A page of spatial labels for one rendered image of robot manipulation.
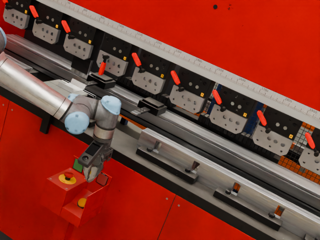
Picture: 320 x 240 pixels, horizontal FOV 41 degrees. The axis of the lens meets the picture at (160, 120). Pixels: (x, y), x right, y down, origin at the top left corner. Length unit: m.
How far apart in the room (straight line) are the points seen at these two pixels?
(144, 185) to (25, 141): 0.68
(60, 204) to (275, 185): 1.00
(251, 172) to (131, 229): 0.63
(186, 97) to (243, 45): 0.33
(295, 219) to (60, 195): 0.96
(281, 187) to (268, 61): 0.66
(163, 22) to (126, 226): 0.93
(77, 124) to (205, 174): 0.72
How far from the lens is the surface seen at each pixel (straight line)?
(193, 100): 1.84
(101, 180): 1.81
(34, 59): 2.62
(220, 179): 1.89
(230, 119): 1.81
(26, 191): 2.33
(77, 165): 1.85
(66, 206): 1.77
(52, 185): 1.76
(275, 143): 1.78
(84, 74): 2.14
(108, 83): 2.31
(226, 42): 1.78
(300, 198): 2.12
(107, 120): 1.55
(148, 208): 1.94
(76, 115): 1.40
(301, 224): 1.88
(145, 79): 1.93
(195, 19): 1.82
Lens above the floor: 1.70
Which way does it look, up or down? 20 degrees down
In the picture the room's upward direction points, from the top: 20 degrees clockwise
